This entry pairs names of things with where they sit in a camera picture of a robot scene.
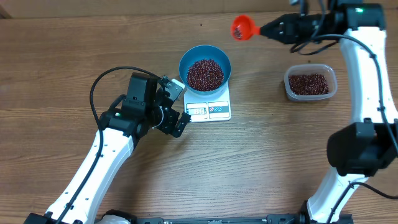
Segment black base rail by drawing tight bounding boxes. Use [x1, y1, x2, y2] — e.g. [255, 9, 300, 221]
[93, 208, 355, 224]

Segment white kitchen scale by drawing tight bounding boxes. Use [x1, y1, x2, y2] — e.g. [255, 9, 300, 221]
[183, 83, 232, 123]

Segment clear plastic container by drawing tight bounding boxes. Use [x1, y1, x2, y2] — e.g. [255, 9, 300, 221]
[284, 63, 338, 101]

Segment blue bowl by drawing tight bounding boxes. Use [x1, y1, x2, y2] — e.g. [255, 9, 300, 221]
[178, 45, 232, 95]

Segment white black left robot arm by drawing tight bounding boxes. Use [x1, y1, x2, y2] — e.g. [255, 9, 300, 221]
[25, 72, 190, 223]

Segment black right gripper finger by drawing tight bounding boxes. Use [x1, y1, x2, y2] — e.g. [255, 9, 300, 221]
[260, 30, 291, 44]
[260, 14, 291, 31]

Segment red beans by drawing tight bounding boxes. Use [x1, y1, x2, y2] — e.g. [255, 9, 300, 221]
[180, 45, 330, 96]

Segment red scoop blue handle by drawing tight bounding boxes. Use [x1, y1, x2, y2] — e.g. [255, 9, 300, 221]
[231, 14, 260, 41]

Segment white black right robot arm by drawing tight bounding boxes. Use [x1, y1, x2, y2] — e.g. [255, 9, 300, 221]
[257, 1, 397, 223]

